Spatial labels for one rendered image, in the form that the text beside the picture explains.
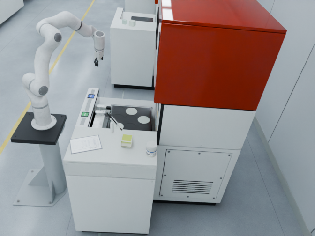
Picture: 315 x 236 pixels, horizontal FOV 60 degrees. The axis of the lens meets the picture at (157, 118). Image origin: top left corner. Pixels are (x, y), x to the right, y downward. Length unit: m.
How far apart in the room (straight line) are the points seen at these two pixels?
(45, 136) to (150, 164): 0.87
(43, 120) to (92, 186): 0.66
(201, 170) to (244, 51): 1.11
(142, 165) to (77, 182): 0.49
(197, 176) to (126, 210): 0.69
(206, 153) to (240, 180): 1.03
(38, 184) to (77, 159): 1.20
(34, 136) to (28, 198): 0.87
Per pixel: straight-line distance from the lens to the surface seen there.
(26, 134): 2.32
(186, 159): 2.32
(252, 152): 3.63
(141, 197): 2.13
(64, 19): 2.07
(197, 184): 2.59
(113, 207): 2.26
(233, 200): 3.05
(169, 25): 1.67
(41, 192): 2.99
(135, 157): 1.88
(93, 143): 1.99
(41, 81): 2.08
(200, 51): 1.75
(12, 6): 7.32
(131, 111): 2.37
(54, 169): 2.67
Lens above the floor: 2.34
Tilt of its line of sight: 38 degrees down
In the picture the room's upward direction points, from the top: 6 degrees clockwise
